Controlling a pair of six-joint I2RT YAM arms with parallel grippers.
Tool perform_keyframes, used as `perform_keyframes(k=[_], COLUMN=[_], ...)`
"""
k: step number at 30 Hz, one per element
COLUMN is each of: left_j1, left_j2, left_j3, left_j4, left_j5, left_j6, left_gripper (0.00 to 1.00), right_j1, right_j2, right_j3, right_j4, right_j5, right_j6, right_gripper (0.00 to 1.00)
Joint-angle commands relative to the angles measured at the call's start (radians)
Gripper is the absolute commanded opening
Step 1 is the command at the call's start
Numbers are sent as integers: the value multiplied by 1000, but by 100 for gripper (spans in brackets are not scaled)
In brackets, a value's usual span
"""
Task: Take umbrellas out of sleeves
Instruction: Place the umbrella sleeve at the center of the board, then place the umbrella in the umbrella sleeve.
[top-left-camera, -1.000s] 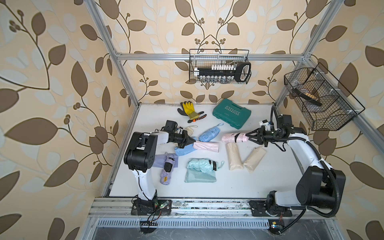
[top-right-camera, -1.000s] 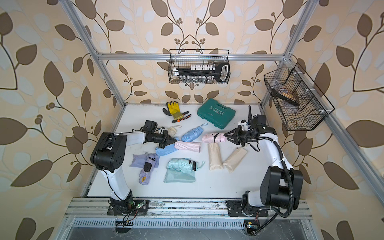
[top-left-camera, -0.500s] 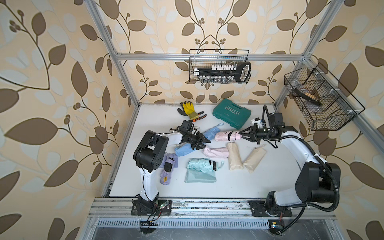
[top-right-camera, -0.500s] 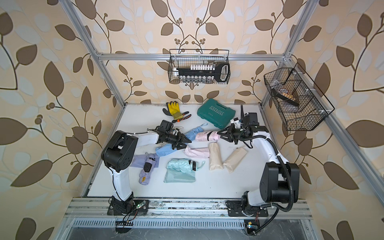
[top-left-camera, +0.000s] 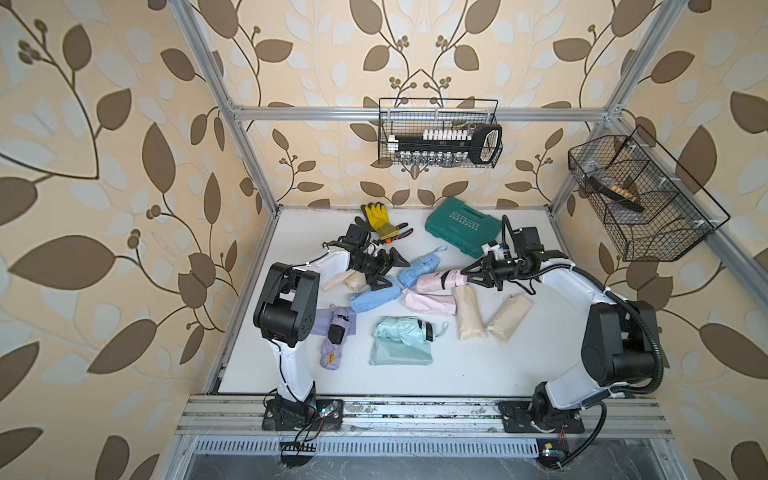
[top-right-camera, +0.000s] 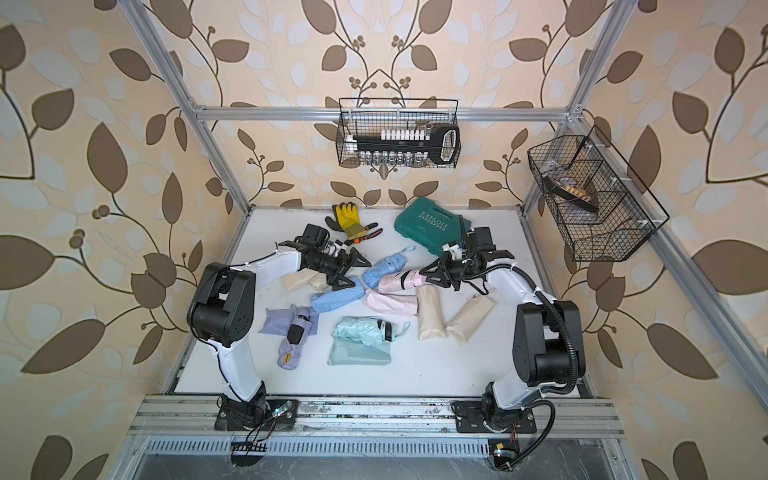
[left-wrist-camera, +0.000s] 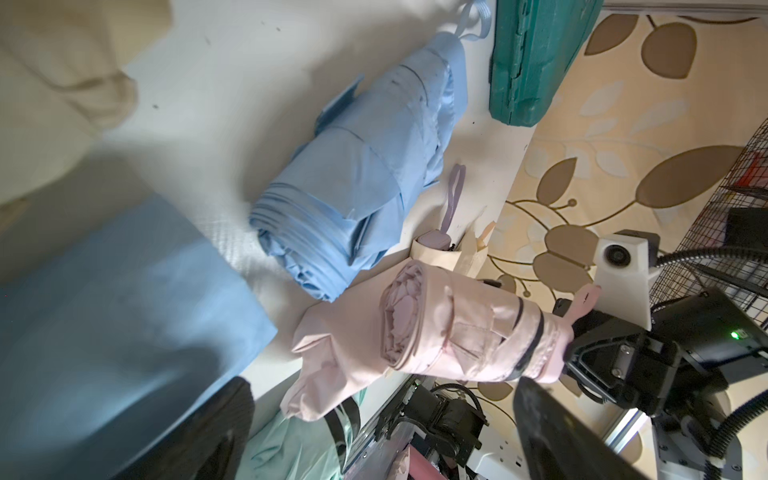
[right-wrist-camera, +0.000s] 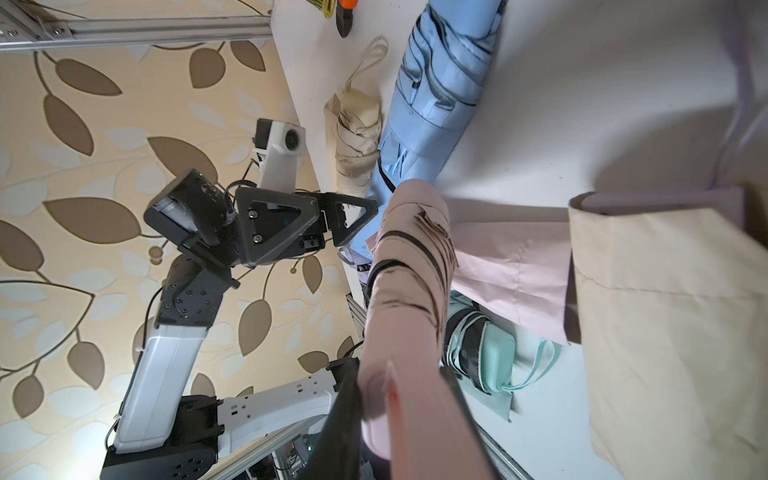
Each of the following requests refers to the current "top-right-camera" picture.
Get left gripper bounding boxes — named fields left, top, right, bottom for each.
left=309, top=247, right=370, bottom=289

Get beige sleeved umbrella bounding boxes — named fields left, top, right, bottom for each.
left=280, top=269, right=316, bottom=292

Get cream sleeved umbrella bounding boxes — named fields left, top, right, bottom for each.
left=416, top=285, right=446, bottom=341
left=446, top=295, right=496, bottom=346

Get blue sleeved umbrella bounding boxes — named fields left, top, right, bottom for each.
left=311, top=276, right=365, bottom=314

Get pink sleeved umbrella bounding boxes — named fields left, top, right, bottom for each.
left=363, top=289, right=418, bottom=317

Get purple umbrella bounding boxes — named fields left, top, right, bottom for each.
left=277, top=307, right=319, bottom=370

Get mint green umbrella sleeve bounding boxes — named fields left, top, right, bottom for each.
left=327, top=338, right=391, bottom=366

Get purple umbrella sleeve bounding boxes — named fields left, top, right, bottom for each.
left=260, top=305, right=319, bottom=337

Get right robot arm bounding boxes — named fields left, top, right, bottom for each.
left=420, top=227, right=586, bottom=415

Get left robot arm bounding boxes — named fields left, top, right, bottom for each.
left=187, top=224, right=371, bottom=403

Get orange black pliers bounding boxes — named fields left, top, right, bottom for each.
left=344, top=223, right=383, bottom=246

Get green plastic tool case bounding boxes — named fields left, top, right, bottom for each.
left=394, top=197, right=472, bottom=256

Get yellow black work glove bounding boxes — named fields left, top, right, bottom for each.
left=325, top=202, right=367, bottom=239

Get black socket set holder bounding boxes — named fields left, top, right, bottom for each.
left=337, top=123, right=461, bottom=168

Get tool in right basket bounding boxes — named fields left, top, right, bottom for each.
left=543, top=176, right=599, bottom=213

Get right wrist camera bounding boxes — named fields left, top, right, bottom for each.
left=442, top=242, right=465, bottom=261

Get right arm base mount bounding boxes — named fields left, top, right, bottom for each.
left=450, top=395, right=537, bottom=434

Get back wire basket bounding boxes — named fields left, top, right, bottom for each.
left=335, top=96, right=461, bottom=169

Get wire basket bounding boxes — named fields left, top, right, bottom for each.
left=335, top=96, right=461, bottom=169
left=527, top=126, right=670, bottom=262

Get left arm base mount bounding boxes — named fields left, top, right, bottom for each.
left=214, top=394, right=299, bottom=431

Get right wire basket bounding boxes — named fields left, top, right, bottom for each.
left=527, top=126, right=670, bottom=262

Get aluminium front rail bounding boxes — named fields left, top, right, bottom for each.
left=128, top=395, right=626, bottom=440

